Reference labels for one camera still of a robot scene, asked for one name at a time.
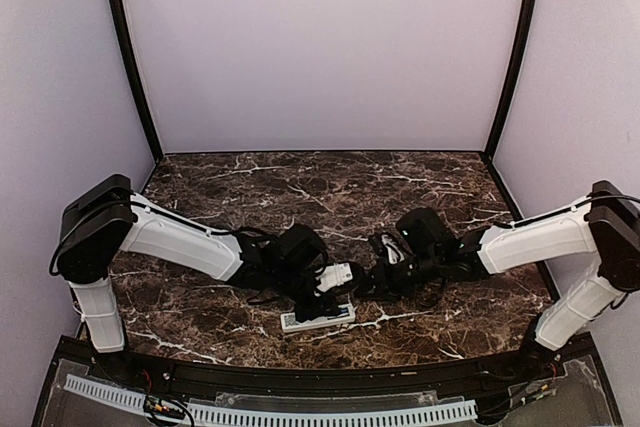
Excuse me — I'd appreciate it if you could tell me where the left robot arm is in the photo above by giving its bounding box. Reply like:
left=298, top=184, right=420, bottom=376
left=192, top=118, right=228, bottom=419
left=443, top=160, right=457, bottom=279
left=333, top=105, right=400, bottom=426
left=49, top=174, right=354, bottom=383

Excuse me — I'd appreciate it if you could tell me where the white slotted cable duct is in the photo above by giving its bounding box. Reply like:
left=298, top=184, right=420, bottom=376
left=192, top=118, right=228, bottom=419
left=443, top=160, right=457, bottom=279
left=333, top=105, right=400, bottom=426
left=63, top=374, right=477, bottom=426

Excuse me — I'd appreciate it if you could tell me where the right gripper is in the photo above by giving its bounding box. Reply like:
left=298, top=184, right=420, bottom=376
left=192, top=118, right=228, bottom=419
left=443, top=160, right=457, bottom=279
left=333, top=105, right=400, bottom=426
left=354, top=248, right=443, bottom=302

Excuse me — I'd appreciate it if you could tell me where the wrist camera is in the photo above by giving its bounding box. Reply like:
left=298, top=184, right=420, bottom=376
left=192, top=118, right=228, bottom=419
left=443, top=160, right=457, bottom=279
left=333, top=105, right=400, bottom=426
left=316, top=262, right=365, bottom=295
left=368, top=232, right=407, bottom=265

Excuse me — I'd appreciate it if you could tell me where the white remote control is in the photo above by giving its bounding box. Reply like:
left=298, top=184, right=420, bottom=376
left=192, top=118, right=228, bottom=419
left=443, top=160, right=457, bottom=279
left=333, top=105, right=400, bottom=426
left=280, top=303, right=356, bottom=333

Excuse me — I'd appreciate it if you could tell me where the black front rail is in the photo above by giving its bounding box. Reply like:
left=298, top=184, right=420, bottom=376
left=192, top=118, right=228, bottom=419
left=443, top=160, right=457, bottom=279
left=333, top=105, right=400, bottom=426
left=107, top=352, right=522, bottom=398

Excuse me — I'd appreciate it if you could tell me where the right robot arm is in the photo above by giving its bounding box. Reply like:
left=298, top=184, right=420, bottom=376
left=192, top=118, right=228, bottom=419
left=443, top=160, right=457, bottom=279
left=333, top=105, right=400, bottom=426
left=355, top=181, right=639, bottom=381

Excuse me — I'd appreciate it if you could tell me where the black frame post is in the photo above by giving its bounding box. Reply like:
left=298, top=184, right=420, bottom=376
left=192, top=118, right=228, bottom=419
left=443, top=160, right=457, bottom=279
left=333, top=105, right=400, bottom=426
left=108, top=0, right=164, bottom=164
left=483, top=0, right=536, bottom=165

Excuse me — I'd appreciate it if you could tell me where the right black frame post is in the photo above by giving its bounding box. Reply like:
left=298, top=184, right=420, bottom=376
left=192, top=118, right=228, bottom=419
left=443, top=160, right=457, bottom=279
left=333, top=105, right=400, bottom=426
left=483, top=0, right=536, bottom=165

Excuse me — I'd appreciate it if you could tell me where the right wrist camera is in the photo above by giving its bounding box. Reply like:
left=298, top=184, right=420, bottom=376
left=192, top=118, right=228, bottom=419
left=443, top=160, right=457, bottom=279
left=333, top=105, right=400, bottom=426
left=368, top=232, right=407, bottom=265

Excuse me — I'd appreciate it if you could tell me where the left black frame post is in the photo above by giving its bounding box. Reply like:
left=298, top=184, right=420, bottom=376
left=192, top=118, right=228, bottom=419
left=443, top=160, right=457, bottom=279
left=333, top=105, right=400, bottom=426
left=108, top=0, right=164, bottom=164

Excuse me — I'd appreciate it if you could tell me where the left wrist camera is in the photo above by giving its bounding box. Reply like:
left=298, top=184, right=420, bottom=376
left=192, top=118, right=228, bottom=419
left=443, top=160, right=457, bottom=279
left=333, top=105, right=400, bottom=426
left=316, top=262, right=365, bottom=295

